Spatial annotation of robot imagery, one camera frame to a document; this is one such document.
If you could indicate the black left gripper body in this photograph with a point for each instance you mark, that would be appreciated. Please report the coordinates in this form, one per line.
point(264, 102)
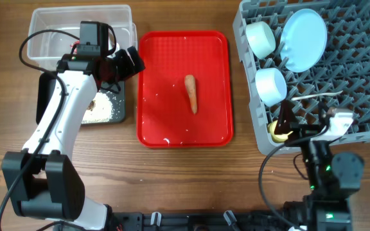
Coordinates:
point(119, 67)

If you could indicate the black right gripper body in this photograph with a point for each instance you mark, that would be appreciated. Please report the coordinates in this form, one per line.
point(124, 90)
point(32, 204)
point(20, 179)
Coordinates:
point(304, 129)

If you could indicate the black plastic tray bin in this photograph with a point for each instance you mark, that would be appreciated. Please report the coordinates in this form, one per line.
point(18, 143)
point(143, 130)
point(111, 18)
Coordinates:
point(46, 87)

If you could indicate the white plastic spoon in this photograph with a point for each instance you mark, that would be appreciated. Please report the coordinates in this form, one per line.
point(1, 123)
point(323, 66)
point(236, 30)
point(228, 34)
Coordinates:
point(316, 95)

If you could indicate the carrot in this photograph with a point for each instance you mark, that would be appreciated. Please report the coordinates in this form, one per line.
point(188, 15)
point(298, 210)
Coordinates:
point(190, 84)

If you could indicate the clear plastic bin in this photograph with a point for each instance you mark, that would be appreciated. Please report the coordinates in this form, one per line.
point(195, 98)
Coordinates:
point(48, 48)

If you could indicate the yellow cup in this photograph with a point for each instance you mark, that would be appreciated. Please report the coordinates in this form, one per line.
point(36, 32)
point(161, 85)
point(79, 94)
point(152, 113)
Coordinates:
point(275, 137)

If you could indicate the light blue bowl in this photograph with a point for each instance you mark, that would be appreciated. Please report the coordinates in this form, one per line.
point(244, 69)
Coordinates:
point(271, 86)

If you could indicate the brown food scrap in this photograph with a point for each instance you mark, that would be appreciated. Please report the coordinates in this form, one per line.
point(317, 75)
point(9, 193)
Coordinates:
point(91, 105)

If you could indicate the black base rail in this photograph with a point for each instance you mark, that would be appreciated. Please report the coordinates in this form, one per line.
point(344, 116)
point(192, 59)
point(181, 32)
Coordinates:
point(226, 221)

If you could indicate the grey dishwasher rack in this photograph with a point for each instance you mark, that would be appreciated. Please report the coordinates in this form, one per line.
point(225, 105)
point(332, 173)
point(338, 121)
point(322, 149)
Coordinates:
point(345, 65)

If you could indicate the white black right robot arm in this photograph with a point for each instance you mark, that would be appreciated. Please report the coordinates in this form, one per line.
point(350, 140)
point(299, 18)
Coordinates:
point(332, 178)

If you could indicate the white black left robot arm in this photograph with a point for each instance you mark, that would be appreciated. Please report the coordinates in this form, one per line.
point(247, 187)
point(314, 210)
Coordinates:
point(41, 179)

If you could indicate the red serving tray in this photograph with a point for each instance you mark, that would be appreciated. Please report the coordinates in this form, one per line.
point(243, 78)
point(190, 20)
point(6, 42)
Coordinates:
point(164, 116)

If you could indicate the rice pile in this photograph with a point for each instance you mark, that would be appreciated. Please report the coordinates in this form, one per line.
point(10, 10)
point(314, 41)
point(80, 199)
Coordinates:
point(109, 108)

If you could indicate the red snack wrapper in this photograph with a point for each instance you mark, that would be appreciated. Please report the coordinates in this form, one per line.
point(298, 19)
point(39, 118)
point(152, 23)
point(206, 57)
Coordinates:
point(75, 43)

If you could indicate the green bowl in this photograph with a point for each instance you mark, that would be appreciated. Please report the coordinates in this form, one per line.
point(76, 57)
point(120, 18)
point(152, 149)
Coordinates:
point(261, 39)

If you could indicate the light blue plate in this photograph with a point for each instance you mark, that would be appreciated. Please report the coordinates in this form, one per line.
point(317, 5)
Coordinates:
point(305, 38)

